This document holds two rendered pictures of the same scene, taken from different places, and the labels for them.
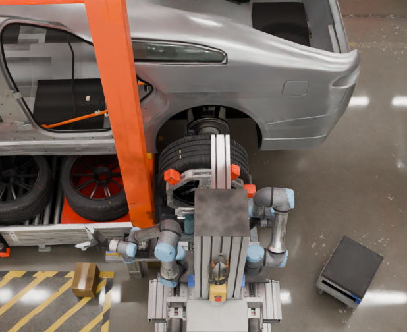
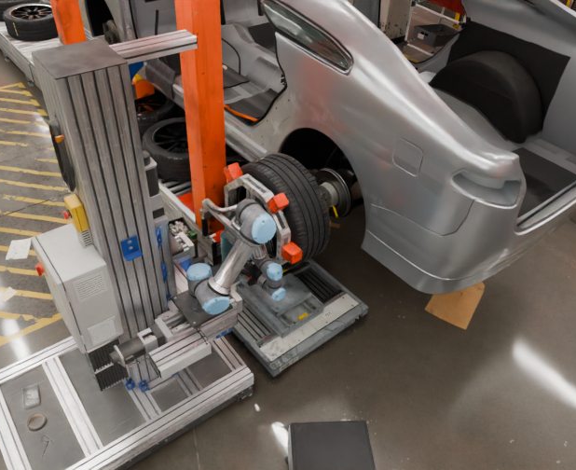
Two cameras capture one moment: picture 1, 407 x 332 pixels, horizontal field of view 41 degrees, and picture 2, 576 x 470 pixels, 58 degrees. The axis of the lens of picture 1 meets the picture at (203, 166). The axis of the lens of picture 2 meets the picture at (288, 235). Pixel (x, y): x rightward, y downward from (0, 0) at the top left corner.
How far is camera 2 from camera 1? 2.49 m
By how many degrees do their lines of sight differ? 36
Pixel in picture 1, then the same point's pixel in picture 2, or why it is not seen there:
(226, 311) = (78, 254)
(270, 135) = (373, 228)
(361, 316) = not seen: outside the picture
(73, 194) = not seen: hidden behind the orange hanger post
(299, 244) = (334, 405)
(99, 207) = not seen: hidden behind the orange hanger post
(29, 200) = (170, 157)
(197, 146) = (277, 161)
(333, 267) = (310, 431)
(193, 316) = (57, 232)
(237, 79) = (351, 104)
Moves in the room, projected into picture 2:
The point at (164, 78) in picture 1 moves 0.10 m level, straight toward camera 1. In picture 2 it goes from (293, 65) to (279, 71)
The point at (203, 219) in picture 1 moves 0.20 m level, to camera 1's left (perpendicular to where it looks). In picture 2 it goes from (59, 50) to (40, 32)
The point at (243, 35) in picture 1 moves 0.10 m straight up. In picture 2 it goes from (384, 53) to (388, 32)
